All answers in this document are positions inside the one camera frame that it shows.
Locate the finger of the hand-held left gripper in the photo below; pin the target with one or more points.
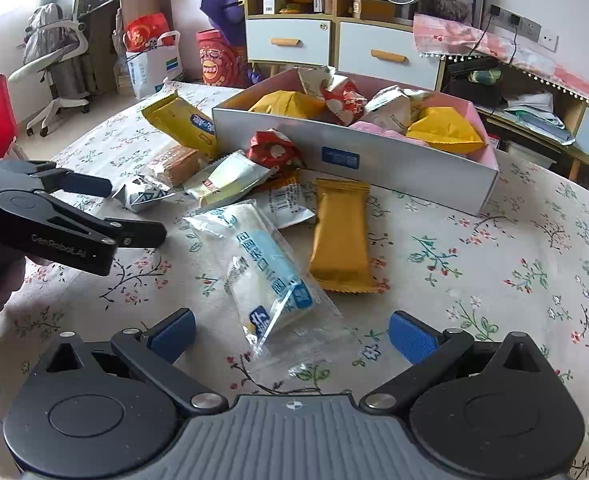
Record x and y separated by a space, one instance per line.
92 186
142 236

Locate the red plastic item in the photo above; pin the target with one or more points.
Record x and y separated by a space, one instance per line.
2 115

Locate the silver box pink inside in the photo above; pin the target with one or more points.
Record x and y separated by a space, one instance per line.
399 175

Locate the silver white snack packet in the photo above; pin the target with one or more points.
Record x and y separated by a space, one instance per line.
142 195

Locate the clear cracker packet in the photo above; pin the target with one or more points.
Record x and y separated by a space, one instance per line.
179 165

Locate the pile of folded cloths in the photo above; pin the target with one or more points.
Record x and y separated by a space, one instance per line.
534 115

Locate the low wooden cabinet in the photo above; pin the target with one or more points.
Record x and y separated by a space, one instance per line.
347 19

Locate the white shopping bag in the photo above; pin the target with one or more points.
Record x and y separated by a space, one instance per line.
149 72

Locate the brown cardboard box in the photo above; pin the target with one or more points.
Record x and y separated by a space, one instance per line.
374 10

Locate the white green snack packet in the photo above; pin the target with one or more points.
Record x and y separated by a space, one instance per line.
229 177
392 107

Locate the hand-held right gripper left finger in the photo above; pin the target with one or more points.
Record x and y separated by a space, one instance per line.
174 335

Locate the white snack packet with barcode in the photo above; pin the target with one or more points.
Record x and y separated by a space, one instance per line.
289 205

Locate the wooden desk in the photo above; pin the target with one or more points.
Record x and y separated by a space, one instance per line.
139 5

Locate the grey jacket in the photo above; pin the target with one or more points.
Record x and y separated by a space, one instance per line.
49 30

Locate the red gift bag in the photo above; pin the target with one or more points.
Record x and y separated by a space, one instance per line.
147 35

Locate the black bag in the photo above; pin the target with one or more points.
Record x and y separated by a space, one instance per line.
474 92

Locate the clear storage box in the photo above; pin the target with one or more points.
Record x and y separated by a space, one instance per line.
529 155

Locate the yellow snack packet blue label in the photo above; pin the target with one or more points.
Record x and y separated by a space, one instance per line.
174 120

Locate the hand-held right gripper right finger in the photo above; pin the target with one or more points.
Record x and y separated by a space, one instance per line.
412 337

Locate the red cylinder barrel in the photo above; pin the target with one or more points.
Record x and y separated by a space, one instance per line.
217 65

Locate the small white orange box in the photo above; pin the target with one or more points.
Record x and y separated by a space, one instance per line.
323 0

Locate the wooden television stand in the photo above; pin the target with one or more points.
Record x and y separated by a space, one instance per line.
571 110

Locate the clear blue bread roll packet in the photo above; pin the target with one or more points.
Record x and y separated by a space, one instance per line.
264 260

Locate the pink cloth with tassels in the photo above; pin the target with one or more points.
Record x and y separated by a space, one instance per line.
549 67

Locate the purple hat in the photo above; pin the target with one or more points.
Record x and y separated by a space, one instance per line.
224 0

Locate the white wall socket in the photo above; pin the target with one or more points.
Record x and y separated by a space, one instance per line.
549 40

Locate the white office chair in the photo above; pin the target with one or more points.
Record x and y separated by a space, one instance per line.
39 62

